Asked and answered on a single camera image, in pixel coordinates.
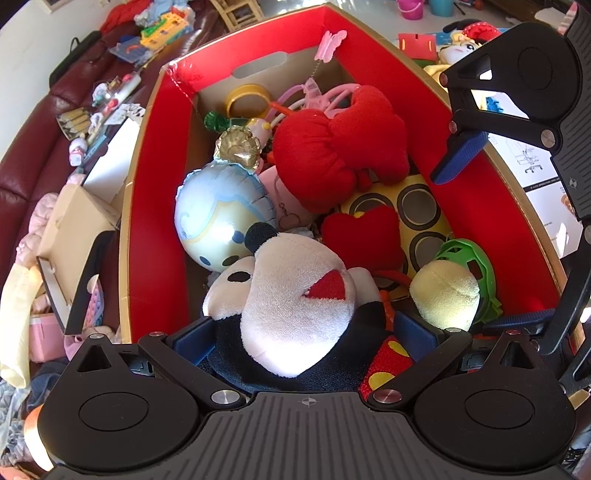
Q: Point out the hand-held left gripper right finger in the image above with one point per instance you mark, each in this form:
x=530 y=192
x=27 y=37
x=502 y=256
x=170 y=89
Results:
x=415 y=334

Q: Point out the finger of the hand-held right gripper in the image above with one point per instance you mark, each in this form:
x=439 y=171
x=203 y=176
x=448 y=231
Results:
x=521 y=321
x=461 y=154

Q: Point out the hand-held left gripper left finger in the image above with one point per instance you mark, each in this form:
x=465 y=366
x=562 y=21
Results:
x=191 y=339

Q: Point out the green plastic toy basket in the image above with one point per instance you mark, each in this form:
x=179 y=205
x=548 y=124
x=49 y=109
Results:
x=485 y=272

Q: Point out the black white mouse plush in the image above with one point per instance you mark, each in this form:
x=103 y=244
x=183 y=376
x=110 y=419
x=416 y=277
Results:
x=295 y=314

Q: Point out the red heart plush headband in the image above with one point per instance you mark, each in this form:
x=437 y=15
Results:
x=364 y=235

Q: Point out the red cardboard box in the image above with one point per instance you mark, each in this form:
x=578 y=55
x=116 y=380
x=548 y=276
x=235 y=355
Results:
x=157 y=230

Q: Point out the white instruction sheet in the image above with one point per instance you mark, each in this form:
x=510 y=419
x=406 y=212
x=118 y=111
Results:
x=531 y=170

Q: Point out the blue plastic gear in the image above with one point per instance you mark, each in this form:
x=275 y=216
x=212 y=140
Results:
x=496 y=105

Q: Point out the yellow board with round holes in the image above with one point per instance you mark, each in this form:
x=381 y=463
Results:
x=418 y=205

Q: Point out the pastel bubble fidget toy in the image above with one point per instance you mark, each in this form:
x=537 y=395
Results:
x=93 y=302

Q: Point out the red paper toy house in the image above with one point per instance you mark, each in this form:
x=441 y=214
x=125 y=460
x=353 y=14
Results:
x=415 y=46

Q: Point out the black flat box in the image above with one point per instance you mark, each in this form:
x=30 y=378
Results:
x=90 y=277

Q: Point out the light blue foil balloon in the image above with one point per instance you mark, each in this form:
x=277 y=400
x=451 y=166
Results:
x=217 y=217

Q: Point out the red dress mouse plush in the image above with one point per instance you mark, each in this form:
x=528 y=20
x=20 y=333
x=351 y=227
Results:
x=480 y=30

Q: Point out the small pink case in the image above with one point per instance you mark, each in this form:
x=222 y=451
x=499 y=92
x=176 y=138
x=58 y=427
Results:
x=46 y=337

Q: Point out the navy blue garment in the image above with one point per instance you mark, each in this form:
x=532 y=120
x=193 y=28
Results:
x=51 y=378

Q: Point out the teal toy bucket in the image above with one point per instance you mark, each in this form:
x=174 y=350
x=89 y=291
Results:
x=442 y=7

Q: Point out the pink toy bucket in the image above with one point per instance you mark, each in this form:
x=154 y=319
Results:
x=410 y=8

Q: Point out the pink plush toy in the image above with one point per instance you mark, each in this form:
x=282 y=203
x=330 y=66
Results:
x=286 y=203

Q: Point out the beige cardboard box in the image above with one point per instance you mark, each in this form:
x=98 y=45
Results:
x=74 y=221

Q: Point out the pink butterfly headband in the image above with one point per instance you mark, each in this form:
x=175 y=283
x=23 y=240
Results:
x=330 y=46

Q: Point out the cream cloth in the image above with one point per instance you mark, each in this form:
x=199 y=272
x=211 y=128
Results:
x=16 y=323

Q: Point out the orange white plush toy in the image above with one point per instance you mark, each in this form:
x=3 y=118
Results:
x=34 y=434

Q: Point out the pink fluffy garment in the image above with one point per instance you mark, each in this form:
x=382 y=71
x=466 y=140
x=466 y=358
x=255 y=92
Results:
x=39 y=217

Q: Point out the grey lace cloth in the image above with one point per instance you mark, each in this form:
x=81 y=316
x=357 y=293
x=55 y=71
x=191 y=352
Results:
x=9 y=415

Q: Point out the white cardboard box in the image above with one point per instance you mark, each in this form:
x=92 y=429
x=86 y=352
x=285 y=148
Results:
x=111 y=157

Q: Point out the pink yellow toy compact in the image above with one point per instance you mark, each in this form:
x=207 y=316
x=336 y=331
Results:
x=257 y=127

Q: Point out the green translucent toy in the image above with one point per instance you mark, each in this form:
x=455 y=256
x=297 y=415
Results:
x=213 y=122

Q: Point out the small pink white doll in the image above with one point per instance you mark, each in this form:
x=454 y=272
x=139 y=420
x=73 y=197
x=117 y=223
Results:
x=77 y=152

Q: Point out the white doodle sheet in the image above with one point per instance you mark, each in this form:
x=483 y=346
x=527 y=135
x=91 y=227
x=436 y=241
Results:
x=131 y=111

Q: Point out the box of gold sticks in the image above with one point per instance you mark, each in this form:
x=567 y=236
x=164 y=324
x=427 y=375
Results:
x=74 y=122

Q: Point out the dark red leather sofa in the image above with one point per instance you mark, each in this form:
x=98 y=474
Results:
x=27 y=152

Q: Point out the toy tea set tray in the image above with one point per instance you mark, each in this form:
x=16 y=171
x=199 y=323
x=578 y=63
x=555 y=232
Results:
x=117 y=92

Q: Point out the wooden chair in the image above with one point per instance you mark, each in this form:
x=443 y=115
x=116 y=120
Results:
x=235 y=16

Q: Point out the clear plastic storage case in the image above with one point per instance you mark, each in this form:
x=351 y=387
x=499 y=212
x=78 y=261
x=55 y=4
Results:
x=129 y=50

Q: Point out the black bag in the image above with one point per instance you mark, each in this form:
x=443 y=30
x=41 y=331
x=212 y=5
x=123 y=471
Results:
x=74 y=57

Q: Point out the colourful toy block house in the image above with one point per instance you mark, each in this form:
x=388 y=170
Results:
x=166 y=27

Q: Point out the red cloth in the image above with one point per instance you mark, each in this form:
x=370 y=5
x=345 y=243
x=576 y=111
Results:
x=122 y=14

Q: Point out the light blue cloth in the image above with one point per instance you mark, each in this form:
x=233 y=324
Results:
x=157 y=7

